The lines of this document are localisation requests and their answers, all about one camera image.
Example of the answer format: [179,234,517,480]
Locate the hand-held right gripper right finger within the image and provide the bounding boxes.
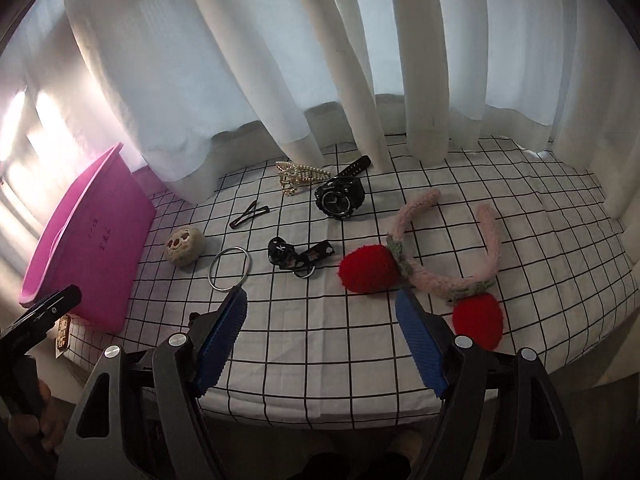
[394,288,584,480]

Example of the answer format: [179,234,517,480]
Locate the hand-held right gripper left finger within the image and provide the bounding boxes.
[55,287,249,480]

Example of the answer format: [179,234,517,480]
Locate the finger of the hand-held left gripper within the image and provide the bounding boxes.
[10,284,84,332]

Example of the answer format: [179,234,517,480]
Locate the pink plastic basin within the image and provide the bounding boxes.
[19,142,157,334]

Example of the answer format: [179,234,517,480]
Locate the beige plush skull ball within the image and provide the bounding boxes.
[166,227,205,267]

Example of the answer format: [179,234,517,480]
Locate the black sport wristwatch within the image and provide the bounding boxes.
[314,155,372,221]

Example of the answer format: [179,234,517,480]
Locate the person's left hand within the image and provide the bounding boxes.
[0,380,63,461]

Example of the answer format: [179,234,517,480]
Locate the silver metal bangle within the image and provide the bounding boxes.
[208,246,252,292]

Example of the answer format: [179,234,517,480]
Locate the pink headband with red pompoms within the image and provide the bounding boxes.
[338,187,505,352]

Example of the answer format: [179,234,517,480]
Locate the white black-grid cloth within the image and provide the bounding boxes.
[60,135,637,423]

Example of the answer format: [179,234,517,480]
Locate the black snap hair clip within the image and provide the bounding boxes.
[229,200,271,232]

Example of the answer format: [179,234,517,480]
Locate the pearl hair claw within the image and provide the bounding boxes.
[275,160,332,199]

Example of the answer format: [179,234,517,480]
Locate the white curtain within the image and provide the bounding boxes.
[60,0,640,206]

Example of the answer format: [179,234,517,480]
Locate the black bow hair tie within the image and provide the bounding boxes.
[267,236,335,279]

